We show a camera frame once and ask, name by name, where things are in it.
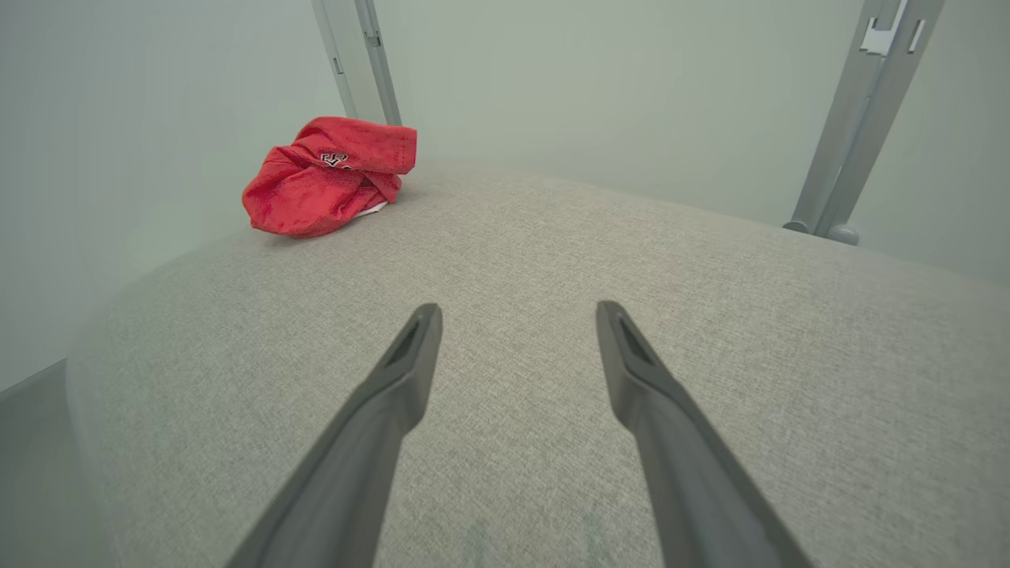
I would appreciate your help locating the grey metal partition post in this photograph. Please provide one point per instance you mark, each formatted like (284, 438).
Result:
(860, 134)
(355, 63)

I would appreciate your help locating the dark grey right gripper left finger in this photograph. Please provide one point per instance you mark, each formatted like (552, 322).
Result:
(363, 457)

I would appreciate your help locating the red jersey with small emblem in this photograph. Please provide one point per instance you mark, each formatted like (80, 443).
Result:
(316, 197)

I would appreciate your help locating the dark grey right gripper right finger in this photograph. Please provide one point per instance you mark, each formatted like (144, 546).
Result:
(686, 473)

